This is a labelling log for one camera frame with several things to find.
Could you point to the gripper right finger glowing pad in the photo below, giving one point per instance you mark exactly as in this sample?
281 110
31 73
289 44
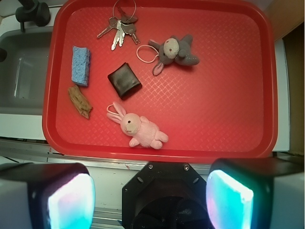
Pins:
256 193

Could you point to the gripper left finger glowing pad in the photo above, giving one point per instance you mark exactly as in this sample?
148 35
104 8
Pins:
46 196

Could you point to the blue sponge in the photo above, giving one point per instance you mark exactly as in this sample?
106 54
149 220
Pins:
80 65

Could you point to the brown wood piece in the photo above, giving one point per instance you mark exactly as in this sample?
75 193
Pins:
79 101

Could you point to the pink plush bunny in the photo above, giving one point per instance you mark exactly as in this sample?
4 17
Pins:
141 130

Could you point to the grey sink basin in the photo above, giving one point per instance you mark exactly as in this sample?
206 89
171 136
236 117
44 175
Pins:
23 72

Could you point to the red plastic tray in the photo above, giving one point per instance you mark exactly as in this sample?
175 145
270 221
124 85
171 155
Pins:
226 106

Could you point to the black leather wallet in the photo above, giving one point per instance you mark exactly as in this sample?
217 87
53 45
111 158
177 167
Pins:
124 81

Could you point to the grey plush bunny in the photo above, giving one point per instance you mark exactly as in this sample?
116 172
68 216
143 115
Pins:
172 50

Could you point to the black faucet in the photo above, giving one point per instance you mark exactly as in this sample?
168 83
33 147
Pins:
34 11

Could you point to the bunch of silver keys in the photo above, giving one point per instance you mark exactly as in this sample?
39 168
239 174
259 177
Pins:
123 24

